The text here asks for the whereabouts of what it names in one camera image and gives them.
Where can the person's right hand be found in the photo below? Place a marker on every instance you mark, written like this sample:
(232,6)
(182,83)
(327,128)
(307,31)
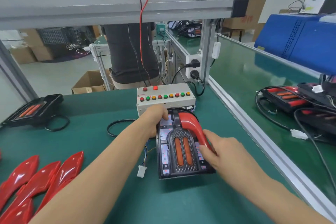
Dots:
(228,155)

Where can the person's left hand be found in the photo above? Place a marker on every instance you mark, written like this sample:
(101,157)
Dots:
(152,119)

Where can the red curved lens cover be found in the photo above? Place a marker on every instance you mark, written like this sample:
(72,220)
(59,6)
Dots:
(194,124)

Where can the pile of black lamp housings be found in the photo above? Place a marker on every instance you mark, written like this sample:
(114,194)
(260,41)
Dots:
(31,110)

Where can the person's right forearm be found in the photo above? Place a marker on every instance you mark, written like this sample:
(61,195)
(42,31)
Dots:
(294,200)

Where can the person's left forearm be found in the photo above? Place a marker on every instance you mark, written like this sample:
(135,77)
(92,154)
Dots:
(89,184)

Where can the beige test button box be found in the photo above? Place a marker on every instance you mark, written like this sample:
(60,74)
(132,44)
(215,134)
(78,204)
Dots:
(149,103)

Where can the white power strip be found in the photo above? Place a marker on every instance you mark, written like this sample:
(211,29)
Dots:
(190,59)

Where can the low open cardboard carton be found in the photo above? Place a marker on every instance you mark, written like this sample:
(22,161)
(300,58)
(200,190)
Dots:
(89,82)

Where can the white metal stand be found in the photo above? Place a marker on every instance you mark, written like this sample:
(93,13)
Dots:
(99,53)

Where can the black mesh basket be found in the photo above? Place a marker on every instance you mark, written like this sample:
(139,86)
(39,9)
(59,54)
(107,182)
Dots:
(60,36)

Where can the large cardboard box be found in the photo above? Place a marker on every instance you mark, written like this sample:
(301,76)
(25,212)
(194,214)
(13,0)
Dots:
(44,52)

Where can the pile of red lens covers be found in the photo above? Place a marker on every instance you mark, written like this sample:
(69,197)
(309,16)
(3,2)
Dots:
(36,184)

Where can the blue plastic crate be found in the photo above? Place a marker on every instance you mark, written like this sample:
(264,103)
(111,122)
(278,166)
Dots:
(299,40)

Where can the small cardboard box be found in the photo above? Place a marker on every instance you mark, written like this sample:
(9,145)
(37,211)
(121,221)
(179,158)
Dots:
(22,56)

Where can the white switch box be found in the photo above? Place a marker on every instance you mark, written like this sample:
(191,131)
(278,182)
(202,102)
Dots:
(216,50)

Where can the aluminium workstation frame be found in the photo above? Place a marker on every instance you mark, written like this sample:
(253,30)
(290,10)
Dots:
(131,6)

